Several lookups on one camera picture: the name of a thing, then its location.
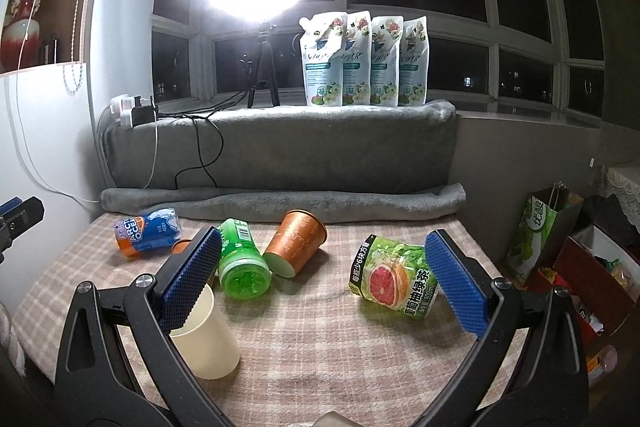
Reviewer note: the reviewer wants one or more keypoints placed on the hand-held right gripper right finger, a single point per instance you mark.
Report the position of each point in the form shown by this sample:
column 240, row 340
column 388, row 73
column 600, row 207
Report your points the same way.
column 457, row 287

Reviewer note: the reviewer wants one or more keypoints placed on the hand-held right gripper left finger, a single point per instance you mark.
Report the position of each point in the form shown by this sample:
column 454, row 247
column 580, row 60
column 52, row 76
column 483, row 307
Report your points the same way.
column 192, row 279

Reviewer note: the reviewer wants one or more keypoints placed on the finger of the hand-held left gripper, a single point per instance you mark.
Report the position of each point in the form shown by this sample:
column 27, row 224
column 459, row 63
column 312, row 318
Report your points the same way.
column 11, row 208

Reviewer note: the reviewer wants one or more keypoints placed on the cream plastic cup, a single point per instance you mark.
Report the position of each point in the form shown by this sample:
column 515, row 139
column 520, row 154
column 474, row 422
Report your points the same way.
column 210, row 347

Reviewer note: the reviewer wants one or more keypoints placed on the brown patterned paper cup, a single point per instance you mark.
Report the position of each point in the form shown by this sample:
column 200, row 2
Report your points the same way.
column 295, row 239

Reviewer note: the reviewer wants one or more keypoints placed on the green plastic jar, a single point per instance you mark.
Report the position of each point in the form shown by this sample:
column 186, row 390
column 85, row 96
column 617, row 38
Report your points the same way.
column 242, row 257

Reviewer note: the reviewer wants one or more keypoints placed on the grapefruit green tea bottle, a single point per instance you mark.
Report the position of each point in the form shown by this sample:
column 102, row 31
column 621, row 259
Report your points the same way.
column 395, row 277

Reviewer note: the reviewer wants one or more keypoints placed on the blue and orange drink bottle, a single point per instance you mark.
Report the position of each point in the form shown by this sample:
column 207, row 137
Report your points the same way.
column 150, row 229

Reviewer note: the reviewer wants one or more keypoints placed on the green paper bag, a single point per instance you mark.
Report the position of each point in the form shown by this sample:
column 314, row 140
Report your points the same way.
column 535, row 232

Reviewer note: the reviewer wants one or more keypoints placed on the rolled grey blanket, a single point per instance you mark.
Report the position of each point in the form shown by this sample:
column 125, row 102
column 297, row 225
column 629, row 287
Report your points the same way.
column 300, row 203

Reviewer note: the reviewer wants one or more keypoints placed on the red cardboard box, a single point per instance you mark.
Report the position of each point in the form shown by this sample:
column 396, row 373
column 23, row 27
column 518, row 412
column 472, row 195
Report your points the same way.
column 590, row 282

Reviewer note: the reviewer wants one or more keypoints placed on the white power strip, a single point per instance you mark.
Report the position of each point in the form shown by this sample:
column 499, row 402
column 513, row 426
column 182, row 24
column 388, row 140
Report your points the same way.
column 120, row 109

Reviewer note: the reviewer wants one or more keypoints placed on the plaid beige cloth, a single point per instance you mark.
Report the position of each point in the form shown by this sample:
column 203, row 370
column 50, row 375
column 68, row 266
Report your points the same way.
column 320, row 357

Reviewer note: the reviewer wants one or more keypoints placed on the white cardboard box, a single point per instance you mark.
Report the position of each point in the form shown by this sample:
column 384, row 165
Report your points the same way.
column 605, row 242

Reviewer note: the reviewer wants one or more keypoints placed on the black charger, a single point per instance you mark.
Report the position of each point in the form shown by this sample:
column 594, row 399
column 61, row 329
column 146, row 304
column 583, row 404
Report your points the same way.
column 145, row 114

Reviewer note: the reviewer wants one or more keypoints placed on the red ceramic vase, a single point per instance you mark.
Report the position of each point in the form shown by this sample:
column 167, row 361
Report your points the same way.
column 22, row 27

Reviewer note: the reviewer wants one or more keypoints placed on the grey fleece blanket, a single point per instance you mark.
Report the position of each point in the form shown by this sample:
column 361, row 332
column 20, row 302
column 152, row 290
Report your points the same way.
column 325, row 147

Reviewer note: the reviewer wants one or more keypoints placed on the lace cloth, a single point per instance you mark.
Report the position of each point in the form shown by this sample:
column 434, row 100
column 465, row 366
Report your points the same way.
column 622, row 182

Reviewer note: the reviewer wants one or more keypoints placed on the white floral refill pouch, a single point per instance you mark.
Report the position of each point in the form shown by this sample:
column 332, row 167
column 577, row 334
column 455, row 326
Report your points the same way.
column 322, row 67
column 415, row 67
column 357, row 67
column 386, row 67

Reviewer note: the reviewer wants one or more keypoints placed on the black tripod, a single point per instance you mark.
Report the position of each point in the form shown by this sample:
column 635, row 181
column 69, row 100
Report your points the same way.
column 263, row 57

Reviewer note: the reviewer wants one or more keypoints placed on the white window frame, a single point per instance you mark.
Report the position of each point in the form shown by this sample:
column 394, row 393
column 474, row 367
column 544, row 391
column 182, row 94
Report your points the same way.
column 492, row 37

